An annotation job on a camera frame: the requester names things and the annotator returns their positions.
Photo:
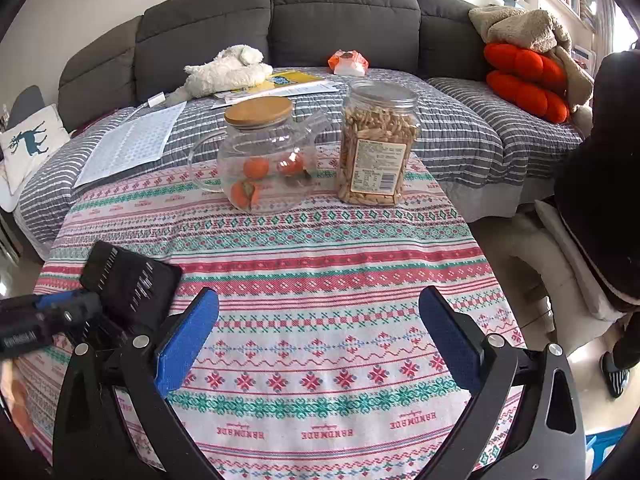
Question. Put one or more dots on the glass teapot with bamboo lid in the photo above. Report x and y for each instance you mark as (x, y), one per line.
(270, 135)

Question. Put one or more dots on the small white charger box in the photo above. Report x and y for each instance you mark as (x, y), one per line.
(156, 100)

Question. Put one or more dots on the orange snack packet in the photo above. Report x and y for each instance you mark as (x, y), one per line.
(347, 62)

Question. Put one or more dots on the grey sofa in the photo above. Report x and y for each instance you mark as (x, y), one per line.
(345, 25)

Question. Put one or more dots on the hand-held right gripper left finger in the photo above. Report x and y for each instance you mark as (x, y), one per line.
(190, 340)

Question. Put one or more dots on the cream plush toy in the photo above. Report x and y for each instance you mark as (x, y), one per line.
(220, 72)

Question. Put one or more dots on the black tool case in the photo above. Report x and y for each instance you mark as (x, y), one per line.
(130, 280)

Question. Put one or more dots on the clear plastic snack jar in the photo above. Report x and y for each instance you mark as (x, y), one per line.
(375, 150)

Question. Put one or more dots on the orange pumpkin cushion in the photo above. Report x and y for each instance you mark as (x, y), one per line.
(530, 97)
(525, 65)

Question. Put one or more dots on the white paper sheet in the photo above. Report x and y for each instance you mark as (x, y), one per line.
(300, 91)

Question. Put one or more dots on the white quilted cloth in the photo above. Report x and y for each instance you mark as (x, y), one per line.
(9, 190)

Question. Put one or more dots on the orange tangerine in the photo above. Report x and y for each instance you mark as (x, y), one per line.
(245, 194)
(256, 167)
(291, 164)

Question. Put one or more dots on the grey chair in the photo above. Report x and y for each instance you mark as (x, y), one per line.
(27, 102)

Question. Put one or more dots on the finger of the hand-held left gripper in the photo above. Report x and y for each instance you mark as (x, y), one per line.
(57, 301)
(75, 317)

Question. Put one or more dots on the grey striped blanket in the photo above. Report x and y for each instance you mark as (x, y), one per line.
(465, 150)

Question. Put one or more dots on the white dotted sheet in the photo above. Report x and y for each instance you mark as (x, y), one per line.
(125, 145)

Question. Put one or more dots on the blue plastic object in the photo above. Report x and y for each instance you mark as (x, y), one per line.
(605, 447)

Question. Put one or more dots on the yellow booklet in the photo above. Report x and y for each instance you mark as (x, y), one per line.
(285, 79)

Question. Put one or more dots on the white deer print pillow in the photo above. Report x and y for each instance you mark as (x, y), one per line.
(30, 145)

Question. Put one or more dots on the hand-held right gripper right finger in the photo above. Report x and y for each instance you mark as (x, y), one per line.
(447, 340)

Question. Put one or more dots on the beige fleece blanket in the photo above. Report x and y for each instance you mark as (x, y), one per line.
(525, 25)

